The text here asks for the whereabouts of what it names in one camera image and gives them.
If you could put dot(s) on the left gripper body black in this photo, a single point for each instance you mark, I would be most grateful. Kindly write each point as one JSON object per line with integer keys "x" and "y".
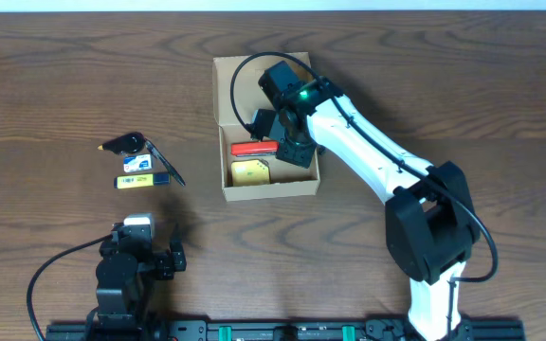
{"x": 160, "y": 264}

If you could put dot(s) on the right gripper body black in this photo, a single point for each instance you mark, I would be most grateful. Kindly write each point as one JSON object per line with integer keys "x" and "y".
{"x": 295, "y": 151}

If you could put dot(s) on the red stapler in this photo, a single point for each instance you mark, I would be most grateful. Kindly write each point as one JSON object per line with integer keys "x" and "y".
{"x": 254, "y": 148}

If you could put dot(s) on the yellow highlighter dark cap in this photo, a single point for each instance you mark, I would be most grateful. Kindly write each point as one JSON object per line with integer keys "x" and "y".
{"x": 142, "y": 180}

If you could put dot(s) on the cardboard box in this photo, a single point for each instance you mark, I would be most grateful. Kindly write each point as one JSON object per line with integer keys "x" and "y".
{"x": 236, "y": 93}

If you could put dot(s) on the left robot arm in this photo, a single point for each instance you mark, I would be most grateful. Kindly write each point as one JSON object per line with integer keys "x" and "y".
{"x": 123, "y": 300}

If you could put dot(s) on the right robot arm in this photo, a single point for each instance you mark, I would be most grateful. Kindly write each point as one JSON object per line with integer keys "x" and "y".
{"x": 429, "y": 232}

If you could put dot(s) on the white blue eraser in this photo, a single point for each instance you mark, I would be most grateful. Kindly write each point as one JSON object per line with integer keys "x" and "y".
{"x": 134, "y": 163}

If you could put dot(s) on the black ballpoint pen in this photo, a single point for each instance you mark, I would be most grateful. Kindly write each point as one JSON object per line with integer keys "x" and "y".
{"x": 172, "y": 171}

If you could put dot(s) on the black mounting rail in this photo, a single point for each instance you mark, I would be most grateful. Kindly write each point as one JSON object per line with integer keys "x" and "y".
{"x": 199, "y": 330}

